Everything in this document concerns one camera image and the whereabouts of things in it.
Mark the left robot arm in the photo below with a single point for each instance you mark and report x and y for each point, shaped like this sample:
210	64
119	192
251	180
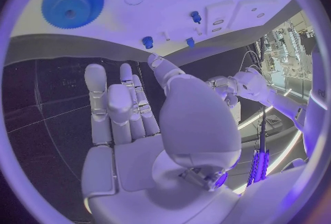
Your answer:
258	87

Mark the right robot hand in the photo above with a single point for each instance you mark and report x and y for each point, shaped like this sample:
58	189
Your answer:
196	124

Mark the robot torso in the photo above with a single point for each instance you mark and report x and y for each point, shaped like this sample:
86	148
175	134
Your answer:
316	124

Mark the blue plug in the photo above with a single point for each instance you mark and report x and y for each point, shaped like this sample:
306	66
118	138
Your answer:
190	42

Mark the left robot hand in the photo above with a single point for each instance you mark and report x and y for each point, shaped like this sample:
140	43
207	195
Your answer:
222	85

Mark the workshop equipment rack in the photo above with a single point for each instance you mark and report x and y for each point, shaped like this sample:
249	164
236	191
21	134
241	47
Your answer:
287	46

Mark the white task board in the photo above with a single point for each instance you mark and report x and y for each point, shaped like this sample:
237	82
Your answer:
160	13

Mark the small blue toothed peg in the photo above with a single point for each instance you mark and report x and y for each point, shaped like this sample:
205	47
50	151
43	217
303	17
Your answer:
147	42

